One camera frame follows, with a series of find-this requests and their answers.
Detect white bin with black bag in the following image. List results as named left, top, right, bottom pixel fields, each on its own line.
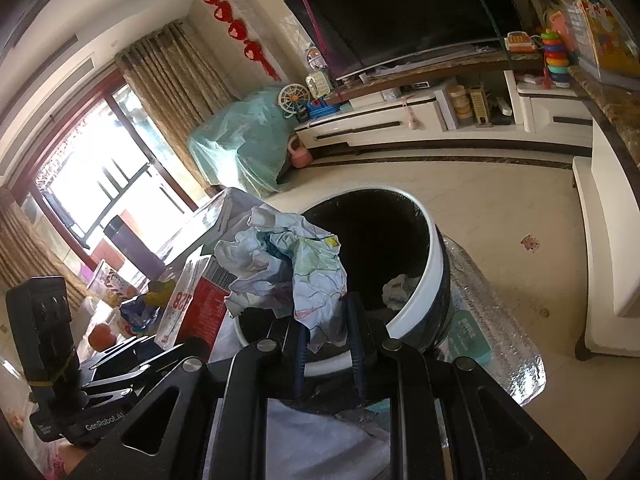
left=232, top=185, right=453, bottom=378

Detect black flat television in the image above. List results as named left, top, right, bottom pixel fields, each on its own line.
left=283, top=0, right=526, bottom=81

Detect blue crumpled wrapper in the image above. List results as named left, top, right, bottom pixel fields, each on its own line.
left=119, top=295, right=161, bottom=333

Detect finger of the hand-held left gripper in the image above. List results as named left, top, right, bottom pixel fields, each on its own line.
left=89, top=335, right=151, bottom=368
left=82, top=338, right=211, bottom=406

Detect purple thermos bottle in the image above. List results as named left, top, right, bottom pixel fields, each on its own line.
left=103, top=215, right=161, bottom=281

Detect white television cabinet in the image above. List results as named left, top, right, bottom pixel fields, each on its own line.
left=294, top=57, right=596, bottom=161

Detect beige patterned curtain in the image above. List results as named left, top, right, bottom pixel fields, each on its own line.
left=0, top=187, right=96, bottom=301
left=115, top=19, right=236, bottom=196

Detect red white carton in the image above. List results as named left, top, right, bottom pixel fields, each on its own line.
left=155, top=254, right=238, bottom=353

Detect red framed glass door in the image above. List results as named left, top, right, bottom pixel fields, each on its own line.
left=12, top=70, right=201, bottom=261

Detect beige plastic bag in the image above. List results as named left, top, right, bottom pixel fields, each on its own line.
left=529, top=0, right=566, bottom=31

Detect red heart hanging decoration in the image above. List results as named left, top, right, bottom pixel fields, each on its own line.
left=202, top=0, right=282, bottom=81

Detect toy ferris wheel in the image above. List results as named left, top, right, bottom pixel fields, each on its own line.
left=278, top=82, right=307, bottom=120

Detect yellow green wrapper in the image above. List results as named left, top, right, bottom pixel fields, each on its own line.
left=145, top=280, right=176, bottom=306

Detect red apple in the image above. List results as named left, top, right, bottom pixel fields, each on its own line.
left=89, top=322, right=118, bottom=352

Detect clear water jug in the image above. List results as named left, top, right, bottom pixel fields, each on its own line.
left=435, top=235, right=546, bottom=408

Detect drawing paper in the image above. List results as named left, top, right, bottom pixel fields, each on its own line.
left=214, top=206, right=348, bottom=353

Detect clear snack bag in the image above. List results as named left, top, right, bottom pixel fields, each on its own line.
left=87, top=259, right=133, bottom=306

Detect small wooden rack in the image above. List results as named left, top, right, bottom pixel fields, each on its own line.
left=470, top=87, right=491, bottom=127

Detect crumpled white wrapper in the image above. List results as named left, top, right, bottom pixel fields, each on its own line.
left=382, top=274, right=423, bottom=306

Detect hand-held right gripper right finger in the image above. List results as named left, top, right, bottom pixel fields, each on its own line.
left=345, top=292, right=588, bottom=480

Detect orange toy cash register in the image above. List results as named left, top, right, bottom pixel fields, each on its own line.
left=504, top=31, right=538, bottom=53

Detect rainbow stacking rings toy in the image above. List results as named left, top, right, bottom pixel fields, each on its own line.
left=542, top=27, right=571, bottom=88

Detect yellow toy box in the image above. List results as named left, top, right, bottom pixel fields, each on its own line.
left=572, top=0, right=636, bottom=83

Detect pink toy kettle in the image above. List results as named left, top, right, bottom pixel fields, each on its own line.
left=287, top=135, right=315, bottom=169

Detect cream stacked containers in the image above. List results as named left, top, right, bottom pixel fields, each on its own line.
left=447, top=85, right=473, bottom=128

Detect white marble-top cabinet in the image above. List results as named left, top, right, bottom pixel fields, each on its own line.
left=567, top=65, right=640, bottom=361

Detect teal covered armchair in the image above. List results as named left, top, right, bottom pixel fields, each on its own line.
left=187, top=87, right=301, bottom=198

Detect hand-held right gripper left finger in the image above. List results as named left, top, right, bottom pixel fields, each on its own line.
left=75, top=317, right=313, bottom=480

